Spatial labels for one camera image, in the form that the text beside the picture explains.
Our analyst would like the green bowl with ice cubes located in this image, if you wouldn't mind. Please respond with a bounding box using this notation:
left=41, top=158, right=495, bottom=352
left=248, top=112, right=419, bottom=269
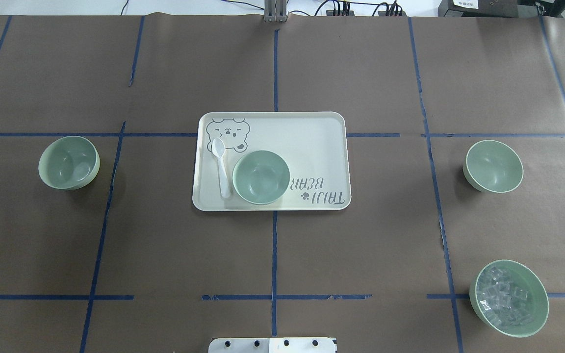
left=469, top=259, right=550, bottom=338

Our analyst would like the green bowl on tray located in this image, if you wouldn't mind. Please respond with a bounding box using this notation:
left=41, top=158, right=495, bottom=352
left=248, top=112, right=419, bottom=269
left=231, top=150, right=291, bottom=205

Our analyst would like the white plastic spoon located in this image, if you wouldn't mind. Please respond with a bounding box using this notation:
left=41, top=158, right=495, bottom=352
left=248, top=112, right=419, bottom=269
left=211, top=138, right=231, bottom=199

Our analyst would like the black power strip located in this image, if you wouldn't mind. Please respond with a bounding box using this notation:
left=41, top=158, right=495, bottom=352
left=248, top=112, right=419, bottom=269
left=314, top=0, right=407, bottom=17

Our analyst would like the black computer box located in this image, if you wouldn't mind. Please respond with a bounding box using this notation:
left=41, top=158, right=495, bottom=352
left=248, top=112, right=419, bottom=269
left=437, top=0, right=518, bottom=18

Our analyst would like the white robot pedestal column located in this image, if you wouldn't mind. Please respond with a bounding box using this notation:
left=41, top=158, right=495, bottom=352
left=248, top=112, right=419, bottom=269
left=208, top=337, right=338, bottom=353

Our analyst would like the cream bear tray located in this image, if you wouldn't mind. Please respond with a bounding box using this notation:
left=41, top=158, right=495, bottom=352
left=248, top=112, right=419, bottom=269
left=191, top=112, right=352, bottom=211

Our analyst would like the aluminium frame post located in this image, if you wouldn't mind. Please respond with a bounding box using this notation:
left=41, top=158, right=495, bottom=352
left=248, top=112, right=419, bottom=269
left=264, top=0, right=288, bottom=23

